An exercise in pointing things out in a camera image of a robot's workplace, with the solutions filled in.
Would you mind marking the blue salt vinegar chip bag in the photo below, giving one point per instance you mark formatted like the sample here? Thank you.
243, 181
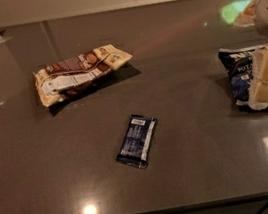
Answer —
238, 63

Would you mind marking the blue rxbar blueberry wrapper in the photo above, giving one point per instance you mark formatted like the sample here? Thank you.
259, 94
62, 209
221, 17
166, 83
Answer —
137, 141

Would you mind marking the brown chip bag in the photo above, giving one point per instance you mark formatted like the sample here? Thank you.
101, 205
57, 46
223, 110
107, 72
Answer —
68, 78

